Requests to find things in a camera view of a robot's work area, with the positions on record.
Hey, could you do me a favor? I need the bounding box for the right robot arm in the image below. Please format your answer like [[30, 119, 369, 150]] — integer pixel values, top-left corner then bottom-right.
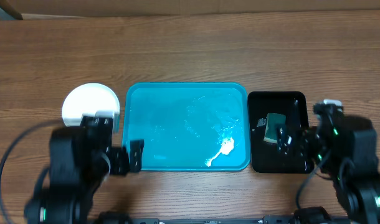
[[276, 100, 380, 223]]

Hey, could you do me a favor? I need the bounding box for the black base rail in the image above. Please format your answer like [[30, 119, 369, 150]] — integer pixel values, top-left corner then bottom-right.
[[96, 211, 334, 224]]

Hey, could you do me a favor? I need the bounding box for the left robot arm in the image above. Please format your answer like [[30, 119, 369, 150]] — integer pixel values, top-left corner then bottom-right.
[[24, 116, 145, 223]]

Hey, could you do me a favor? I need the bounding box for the black rectangular tray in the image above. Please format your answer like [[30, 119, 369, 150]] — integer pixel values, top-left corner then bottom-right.
[[247, 91, 314, 174]]

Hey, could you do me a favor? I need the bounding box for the teal plastic tray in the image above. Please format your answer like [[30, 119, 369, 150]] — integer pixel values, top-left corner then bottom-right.
[[122, 82, 250, 171]]

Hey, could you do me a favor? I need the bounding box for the white plate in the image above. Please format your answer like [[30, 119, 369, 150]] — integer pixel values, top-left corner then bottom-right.
[[62, 83, 121, 133]]

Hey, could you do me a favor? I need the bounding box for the green yellow sponge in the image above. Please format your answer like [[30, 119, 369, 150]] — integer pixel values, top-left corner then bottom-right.
[[264, 113, 286, 144]]

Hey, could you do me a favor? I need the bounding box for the white foam blob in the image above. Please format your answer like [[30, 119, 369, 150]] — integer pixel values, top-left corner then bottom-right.
[[205, 137, 235, 167]]

